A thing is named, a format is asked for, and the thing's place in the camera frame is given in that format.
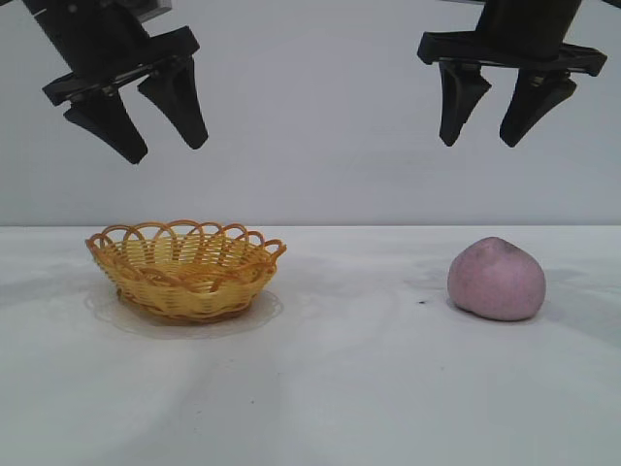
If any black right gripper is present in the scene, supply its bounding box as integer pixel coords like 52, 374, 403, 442
416, 0, 608, 149

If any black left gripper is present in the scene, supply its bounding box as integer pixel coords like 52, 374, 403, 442
21, 0, 210, 165

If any yellow woven plastic basket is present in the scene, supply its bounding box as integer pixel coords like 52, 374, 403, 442
85, 218, 288, 326

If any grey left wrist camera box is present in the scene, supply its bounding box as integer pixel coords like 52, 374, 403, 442
133, 0, 174, 21

